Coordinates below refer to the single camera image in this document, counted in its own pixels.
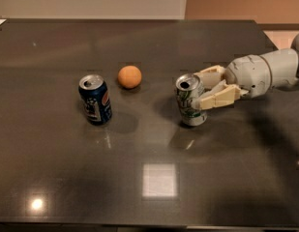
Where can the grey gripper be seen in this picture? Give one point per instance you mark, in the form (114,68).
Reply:
(251,74)

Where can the silver green 7up can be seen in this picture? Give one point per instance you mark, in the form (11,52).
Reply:
(189,88)

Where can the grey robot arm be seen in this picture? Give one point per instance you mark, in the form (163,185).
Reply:
(284,68)

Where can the blue Pepsi can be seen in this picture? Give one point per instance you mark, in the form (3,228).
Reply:
(95,97)

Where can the orange fruit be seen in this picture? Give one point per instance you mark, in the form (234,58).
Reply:
(129,77)

